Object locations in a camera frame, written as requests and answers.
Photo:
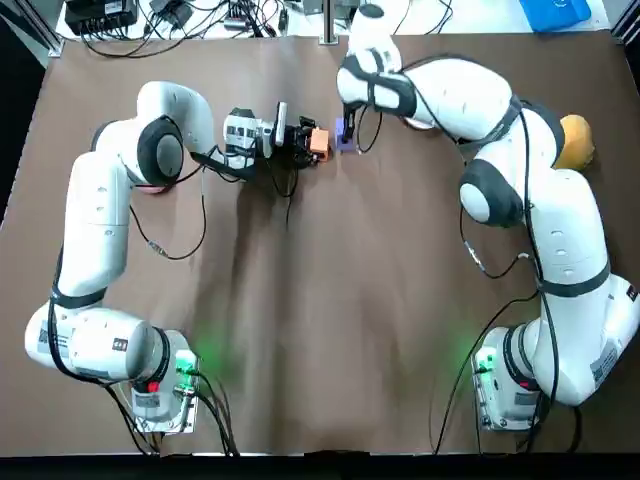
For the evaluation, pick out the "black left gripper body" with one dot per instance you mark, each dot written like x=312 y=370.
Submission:
x=296 y=142

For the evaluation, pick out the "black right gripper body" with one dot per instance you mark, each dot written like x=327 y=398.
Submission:
x=350 y=109

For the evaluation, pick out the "orange foam block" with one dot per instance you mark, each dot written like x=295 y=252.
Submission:
x=321 y=142

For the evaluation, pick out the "purple foam block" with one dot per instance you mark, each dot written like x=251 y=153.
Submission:
x=342 y=145

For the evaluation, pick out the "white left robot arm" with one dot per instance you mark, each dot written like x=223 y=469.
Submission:
x=100 y=225

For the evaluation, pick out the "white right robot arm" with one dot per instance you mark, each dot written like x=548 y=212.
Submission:
x=565 y=250

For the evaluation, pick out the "pale pink plate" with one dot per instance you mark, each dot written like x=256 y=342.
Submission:
x=420 y=125

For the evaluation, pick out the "black usb hub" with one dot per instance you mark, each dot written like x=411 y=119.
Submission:
x=242 y=19

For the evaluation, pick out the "black power adapter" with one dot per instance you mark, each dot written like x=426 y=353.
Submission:
x=172 y=12

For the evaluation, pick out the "orange plush toy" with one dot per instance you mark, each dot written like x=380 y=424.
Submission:
x=575 y=142

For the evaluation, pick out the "blue plastic tray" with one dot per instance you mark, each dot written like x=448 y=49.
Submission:
x=555 y=14

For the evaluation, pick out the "black electronics box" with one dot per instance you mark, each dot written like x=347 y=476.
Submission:
x=100 y=15

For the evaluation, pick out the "aluminium frame post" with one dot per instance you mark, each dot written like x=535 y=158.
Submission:
x=329 y=22
x=35 y=35
x=627 y=22

